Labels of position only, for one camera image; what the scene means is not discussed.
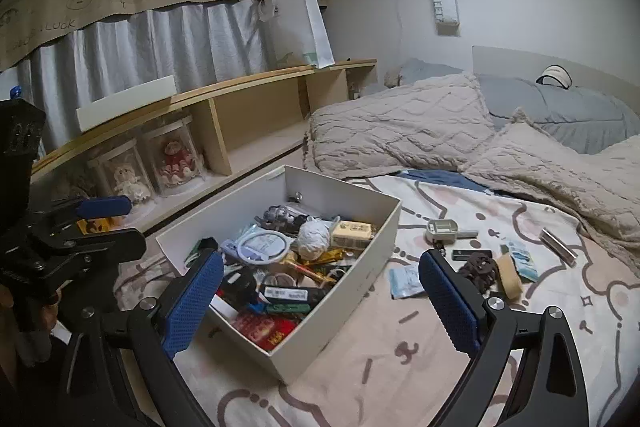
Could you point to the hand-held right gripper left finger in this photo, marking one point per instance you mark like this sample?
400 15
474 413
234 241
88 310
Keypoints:
195 302

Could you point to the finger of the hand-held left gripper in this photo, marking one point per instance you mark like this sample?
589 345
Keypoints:
100 243
105 207

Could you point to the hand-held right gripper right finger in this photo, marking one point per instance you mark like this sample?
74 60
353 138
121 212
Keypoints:
447 302

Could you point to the white cardboard shoe box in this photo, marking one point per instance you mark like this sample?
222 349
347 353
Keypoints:
325 322

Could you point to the person's left hand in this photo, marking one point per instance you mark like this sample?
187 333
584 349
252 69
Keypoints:
50 316

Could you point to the yellow printed card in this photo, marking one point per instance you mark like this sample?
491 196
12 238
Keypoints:
97 226

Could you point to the white dress doll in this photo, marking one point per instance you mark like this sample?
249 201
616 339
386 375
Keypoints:
131 184

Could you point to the black round case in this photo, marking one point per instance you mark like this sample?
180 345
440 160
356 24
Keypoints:
239 284

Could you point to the cream doll in clear case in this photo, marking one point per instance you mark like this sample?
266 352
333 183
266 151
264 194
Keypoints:
107 157

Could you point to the black rectangular stick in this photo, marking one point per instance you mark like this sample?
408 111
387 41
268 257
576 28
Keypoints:
472 254

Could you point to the small black usb adapter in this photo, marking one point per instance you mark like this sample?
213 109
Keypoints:
440 247

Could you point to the tan cardboard sleeve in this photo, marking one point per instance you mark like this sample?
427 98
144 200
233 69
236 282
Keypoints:
510 277

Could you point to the beige plastic holder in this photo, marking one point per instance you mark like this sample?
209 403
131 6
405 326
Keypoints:
442 229

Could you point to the printed pink bedsheet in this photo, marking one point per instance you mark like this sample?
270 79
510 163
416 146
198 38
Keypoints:
500 357

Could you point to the red packet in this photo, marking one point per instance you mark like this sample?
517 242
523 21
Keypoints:
265 332

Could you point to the pink dress doll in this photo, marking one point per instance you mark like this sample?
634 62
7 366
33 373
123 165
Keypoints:
175 159

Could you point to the blue printed card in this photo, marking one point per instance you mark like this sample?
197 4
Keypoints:
522 259

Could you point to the blue bottle cap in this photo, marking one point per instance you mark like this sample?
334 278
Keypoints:
16 93

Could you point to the black box white label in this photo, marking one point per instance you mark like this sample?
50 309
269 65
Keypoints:
290 294

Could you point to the red doll in clear case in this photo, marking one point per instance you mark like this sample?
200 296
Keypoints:
175 132

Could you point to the cream flat board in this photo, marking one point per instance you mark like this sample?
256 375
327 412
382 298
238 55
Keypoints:
125 104

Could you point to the yellow tissue pack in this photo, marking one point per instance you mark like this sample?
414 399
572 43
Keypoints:
352 234

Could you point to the blue cloth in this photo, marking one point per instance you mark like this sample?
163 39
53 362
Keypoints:
440 181

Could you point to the silver metal bar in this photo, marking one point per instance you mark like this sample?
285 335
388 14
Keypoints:
557 244

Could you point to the white fluffy ball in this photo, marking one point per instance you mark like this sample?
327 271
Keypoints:
313 239

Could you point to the grey curtain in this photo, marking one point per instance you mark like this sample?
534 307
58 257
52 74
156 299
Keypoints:
150 52

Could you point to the wooden bedside shelf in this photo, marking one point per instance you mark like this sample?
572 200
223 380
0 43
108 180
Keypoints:
250 117

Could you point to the grey pillow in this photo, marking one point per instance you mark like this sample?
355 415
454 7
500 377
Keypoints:
425 72

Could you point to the white headboard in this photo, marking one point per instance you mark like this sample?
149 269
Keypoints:
505 59

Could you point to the white black eye mask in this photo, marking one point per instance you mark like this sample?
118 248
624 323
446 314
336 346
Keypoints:
554 76

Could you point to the white paper bag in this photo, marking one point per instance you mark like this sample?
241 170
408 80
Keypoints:
300 27

